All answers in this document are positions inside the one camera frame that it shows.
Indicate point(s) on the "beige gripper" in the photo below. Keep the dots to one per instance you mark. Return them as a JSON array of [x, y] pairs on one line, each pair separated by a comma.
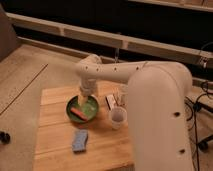
[[87, 88]]

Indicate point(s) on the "red orange pepper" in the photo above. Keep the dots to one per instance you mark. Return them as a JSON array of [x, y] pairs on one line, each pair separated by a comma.
[[78, 113]]

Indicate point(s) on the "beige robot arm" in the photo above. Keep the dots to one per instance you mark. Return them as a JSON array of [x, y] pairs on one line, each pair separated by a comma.
[[155, 108]]

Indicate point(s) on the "green ceramic bowl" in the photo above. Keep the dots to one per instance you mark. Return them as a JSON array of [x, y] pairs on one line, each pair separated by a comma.
[[90, 109]]

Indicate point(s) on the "white ceramic cup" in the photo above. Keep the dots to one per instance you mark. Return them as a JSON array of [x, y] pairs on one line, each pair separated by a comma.
[[117, 117]]

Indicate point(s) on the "small white brown box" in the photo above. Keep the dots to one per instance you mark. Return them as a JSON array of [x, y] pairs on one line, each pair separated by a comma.
[[110, 99]]

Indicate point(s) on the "blue sponge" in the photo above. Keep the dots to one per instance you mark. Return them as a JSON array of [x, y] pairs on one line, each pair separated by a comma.
[[80, 140]]

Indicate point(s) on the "black caster wheel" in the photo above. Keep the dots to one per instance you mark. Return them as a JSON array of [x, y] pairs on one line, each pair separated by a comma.
[[4, 137]]

